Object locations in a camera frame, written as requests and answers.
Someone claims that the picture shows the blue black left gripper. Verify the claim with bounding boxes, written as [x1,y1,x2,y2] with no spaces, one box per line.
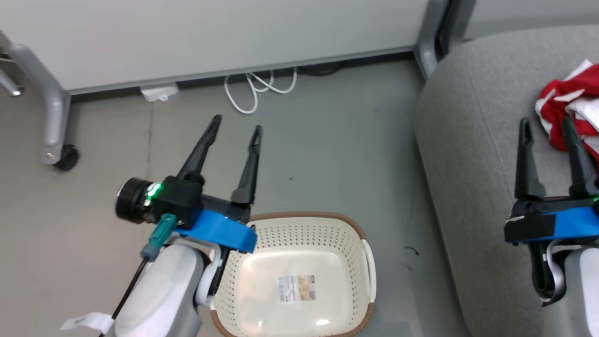
[175,114,263,254]

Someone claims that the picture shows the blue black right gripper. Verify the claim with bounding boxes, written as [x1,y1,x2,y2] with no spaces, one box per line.
[504,117,599,246]

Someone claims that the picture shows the red shirt with white lettering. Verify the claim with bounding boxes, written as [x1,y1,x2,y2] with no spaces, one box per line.
[535,59,599,151]

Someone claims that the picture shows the cream perforated laundry basket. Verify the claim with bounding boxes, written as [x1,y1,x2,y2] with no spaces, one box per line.
[209,211,377,337]

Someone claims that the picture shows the grey fabric sofa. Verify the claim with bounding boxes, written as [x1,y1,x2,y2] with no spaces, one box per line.
[412,24,599,337]

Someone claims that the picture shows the white power adapter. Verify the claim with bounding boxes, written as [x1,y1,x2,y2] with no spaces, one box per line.
[140,82,180,103]

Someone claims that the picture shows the wide white partition panel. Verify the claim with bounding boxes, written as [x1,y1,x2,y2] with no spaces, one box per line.
[0,0,438,95]

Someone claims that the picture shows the paper label sticker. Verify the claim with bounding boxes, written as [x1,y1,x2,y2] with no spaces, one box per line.
[279,274,317,304]

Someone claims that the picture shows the narrow white partition panel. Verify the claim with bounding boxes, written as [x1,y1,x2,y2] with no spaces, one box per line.
[464,0,599,40]

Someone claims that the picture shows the black caster wheel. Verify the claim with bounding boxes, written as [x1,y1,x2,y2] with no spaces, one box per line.
[53,144,80,171]

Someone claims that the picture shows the grey partition leg with caster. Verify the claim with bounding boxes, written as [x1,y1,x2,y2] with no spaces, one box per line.
[0,30,72,166]

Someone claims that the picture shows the grey metal chair leg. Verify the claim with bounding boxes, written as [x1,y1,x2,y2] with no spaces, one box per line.
[0,69,23,97]

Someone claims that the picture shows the white looped floor cable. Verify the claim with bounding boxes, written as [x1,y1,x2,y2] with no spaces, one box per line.
[223,66,299,115]

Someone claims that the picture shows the teal left cable connector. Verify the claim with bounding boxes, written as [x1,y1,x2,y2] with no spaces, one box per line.
[141,213,178,262]

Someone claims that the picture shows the black cable under partition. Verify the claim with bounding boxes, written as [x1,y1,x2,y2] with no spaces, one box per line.
[297,60,350,77]

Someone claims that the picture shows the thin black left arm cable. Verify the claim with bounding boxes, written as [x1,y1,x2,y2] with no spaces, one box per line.
[97,257,150,337]

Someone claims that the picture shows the white paper cable tag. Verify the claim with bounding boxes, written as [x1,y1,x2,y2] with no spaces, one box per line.
[60,312,115,334]

